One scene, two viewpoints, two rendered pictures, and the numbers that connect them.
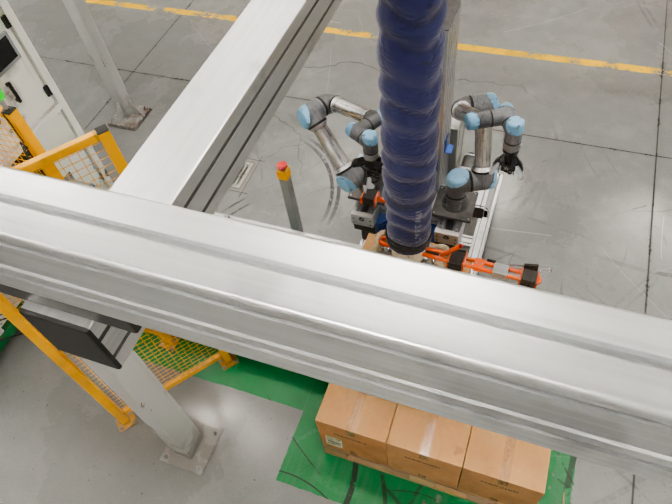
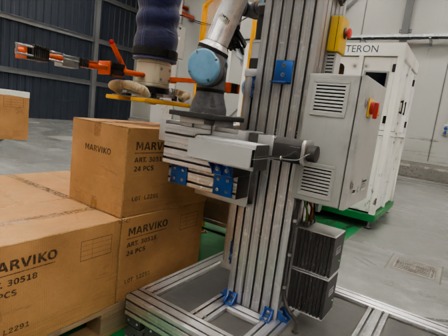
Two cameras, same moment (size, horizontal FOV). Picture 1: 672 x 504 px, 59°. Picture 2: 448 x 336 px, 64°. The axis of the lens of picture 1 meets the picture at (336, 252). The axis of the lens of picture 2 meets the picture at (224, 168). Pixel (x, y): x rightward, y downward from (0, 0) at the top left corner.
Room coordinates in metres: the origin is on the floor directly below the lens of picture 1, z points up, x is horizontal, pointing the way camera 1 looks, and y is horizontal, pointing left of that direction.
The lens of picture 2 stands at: (2.36, -2.17, 1.05)
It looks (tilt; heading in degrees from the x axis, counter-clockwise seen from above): 9 degrees down; 96
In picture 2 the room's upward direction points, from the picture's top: 7 degrees clockwise
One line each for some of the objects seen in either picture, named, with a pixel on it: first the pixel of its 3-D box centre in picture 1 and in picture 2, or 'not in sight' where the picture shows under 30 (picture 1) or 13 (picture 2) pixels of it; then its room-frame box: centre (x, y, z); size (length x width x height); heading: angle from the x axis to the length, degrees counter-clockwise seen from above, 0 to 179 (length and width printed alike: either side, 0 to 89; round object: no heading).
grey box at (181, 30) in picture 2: not in sight; (175, 41); (1.46, 1.04, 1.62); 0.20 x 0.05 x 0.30; 63
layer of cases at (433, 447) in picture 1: (444, 383); (55, 231); (1.36, -0.50, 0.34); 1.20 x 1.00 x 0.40; 63
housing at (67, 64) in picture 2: (500, 271); (67, 61); (1.53, -0.77, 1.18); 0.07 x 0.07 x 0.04; 61
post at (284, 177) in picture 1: (294, 219); not in sight; (2.64, 0.24, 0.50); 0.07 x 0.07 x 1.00; 63
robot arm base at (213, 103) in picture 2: (455, 196); (209, 101); (2.12, -0.71, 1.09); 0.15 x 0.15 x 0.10
